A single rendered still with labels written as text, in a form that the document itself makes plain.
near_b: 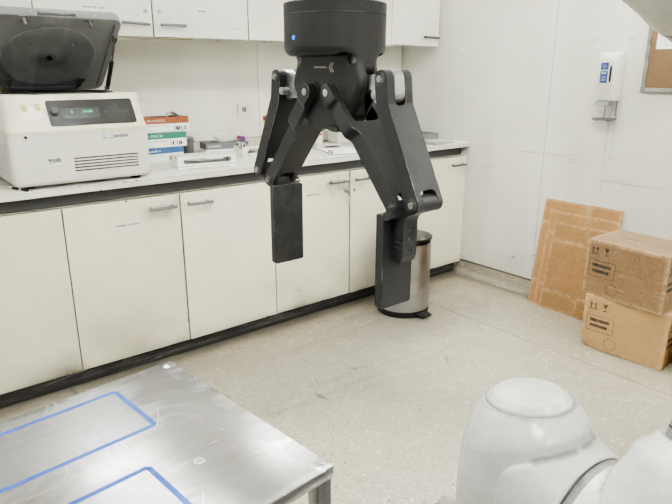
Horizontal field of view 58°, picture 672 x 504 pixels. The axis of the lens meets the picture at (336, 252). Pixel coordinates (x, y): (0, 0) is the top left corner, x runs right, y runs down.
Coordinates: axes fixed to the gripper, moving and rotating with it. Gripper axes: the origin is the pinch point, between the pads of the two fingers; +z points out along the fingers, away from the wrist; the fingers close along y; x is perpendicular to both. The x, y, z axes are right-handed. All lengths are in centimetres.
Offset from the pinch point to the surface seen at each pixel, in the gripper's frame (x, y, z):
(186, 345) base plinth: -85, 224, 117
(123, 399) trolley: 1, 56, 38
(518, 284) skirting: -289, 170, 116
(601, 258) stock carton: -247, 98, 73
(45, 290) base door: -24, 219, 72
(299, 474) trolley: -10.9, 21.2, 37.9
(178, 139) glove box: -106, 259, 20
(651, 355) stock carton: -248, 69, 114
